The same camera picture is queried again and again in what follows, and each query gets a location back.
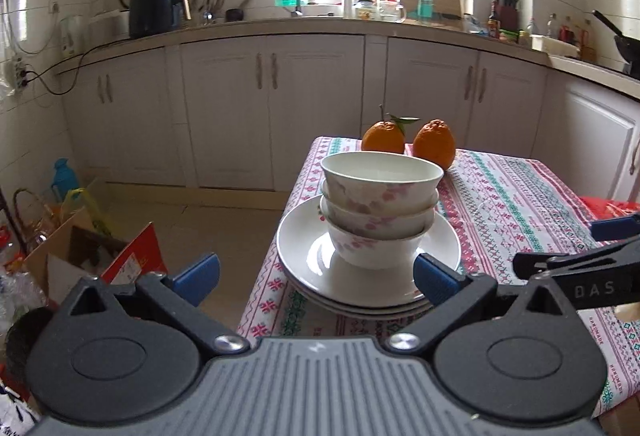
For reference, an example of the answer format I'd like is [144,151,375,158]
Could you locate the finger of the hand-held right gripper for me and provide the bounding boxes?
[514,240,640,279]
[590,214,640,242]

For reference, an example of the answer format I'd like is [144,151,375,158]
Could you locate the white kitchen cabinets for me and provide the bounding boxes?
[57,34,640,203]

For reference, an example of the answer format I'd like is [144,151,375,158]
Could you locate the leafless bumpy orange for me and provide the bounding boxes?
[412,119,457,171]

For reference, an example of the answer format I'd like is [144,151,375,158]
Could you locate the knife block with knives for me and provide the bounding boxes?
[495,0,521,32]

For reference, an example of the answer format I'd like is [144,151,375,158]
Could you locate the light kitchen countertop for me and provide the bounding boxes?
[55,16,640,88]

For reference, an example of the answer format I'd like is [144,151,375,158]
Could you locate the black power cable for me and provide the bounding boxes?
[20,44,128,96]

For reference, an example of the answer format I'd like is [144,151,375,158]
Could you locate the yellow plastic bag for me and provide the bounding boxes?
[60,187,114,238]

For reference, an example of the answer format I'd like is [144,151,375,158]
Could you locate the red snack box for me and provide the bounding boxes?
[577,196,640,223]

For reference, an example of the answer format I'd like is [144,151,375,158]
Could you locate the white electric kettle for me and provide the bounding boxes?
[60,14,86,58]

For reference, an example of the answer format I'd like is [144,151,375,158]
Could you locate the cardboard box with red flap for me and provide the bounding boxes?
[22,176,169,308]

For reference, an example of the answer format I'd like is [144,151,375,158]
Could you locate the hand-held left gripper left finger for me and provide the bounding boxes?
[57,252,251,358]

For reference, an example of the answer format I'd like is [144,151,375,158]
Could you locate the utensil holder with utensils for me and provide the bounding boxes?
[192,0,229,25]

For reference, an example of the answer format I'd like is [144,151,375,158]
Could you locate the crumpled clear plastic bag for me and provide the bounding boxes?
[462,14,491,36]

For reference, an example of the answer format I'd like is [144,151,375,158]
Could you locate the dark soy sauce bottle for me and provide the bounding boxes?
[487,0,502,40]

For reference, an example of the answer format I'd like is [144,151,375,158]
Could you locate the pile of clear plastic bags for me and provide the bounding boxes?
[0,226,53,422]

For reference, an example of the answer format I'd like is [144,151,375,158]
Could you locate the black wok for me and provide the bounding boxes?
[592,9,640,78]

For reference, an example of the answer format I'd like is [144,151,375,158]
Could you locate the wicker basket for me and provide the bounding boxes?
[12,187,57,253]

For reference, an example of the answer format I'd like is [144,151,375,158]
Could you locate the white plastic tray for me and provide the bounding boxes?
[530,34,581,58]

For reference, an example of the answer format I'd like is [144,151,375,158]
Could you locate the patterned tablecloth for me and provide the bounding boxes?
[235,136,640,422]

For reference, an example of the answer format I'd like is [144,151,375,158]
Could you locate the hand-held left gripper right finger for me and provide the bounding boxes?
[385,253,581,360]

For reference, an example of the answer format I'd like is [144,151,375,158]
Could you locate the white plate with fruit print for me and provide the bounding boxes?
[286,266,442,313]
[276,193,462,308]
[299,286,436,318]

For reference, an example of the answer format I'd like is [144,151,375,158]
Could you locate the brown condiment bottle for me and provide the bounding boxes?
[577,19,597,63]

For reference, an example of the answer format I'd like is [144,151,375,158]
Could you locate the orange with green leaves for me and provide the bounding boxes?
[361,105,421,155]

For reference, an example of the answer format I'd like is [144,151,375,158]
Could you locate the white bowl with pink flowers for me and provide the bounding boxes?
[320,186,440,240]
[325,216,432,270]
[321,151,445,217]

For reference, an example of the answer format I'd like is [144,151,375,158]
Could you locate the white countertop appliance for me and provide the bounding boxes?
[90,10,132,42]

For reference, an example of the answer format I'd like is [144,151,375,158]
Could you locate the glass pitcher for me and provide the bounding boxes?
[377,0,407,24]

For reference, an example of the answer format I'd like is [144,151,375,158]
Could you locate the black air fryer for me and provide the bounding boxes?
[119,0,192,40]

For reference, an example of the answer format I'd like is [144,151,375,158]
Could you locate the small black saucepan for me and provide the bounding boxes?
[224,0,254,22]

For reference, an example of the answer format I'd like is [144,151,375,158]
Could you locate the blue plastic bottle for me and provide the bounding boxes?
[52,157,81,202]

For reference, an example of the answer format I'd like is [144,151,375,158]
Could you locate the white power strip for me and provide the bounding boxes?
[7,56,31,92]

